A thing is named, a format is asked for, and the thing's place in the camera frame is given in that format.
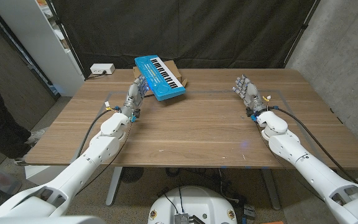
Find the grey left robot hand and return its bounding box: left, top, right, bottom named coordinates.
left=120, top=73, right=151, bottom=118

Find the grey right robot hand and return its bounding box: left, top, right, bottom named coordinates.
left=232, top=73, right=269, bottom=114

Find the blue toy piano keyboard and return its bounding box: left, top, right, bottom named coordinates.
left=134, top=55, right=186, bottom=101

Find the white power strip box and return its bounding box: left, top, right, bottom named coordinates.
left=89, top=63, right=116, bottom=75

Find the cardboard packing box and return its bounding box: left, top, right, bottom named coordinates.
left=132, top=60, right=188, bottom=90

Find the white box under table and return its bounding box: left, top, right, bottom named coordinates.
left=24, top=164, right=60, bottom=187

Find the black backdrop curtain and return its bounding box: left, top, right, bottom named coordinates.
left=50, top=0, right=318, bottom=77

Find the round black floor fan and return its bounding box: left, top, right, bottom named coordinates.
left=119, top=167, right=145, bottom=184

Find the black backdrop stand pole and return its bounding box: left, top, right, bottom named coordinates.
left=45, top=0, right=88, bottom=78
left=283, top=0, right=321, bottom=68

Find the grey table leg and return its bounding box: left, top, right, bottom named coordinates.
left=105, top=167, right=123, bottom=207
left=261, top=167, right=282, bottom=211

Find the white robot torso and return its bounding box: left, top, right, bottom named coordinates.
left=147, top=185, right=238, bottom=224

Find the dark wooden door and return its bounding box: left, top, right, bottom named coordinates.
left=0, top=6, right=58, bottom=131

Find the grey heat sink module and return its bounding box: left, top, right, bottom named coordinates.
left=174, top=213, right=206, bottom=224

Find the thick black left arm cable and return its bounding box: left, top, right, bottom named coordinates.
left=76, top=108, right=117, bottom=159

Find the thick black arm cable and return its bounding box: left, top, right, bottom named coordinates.
left=272, top=105, right=358, bottom=186
left=76, top=108, right=117, bottom=159

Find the thin black left arm wire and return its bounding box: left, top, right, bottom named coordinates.
left=76, top=123, right=133, bottom=195

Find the thin black arm wire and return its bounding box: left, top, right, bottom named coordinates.
left=76, top=123, right=133, bottom=195
left=255, top=121, right=326, bottom=200

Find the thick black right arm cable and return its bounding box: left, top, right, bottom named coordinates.
left=272, top=105, right=358, bottom=186

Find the thin black right arm wire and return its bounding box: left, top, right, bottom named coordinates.
left=255, top=121, right=326, bottom=200

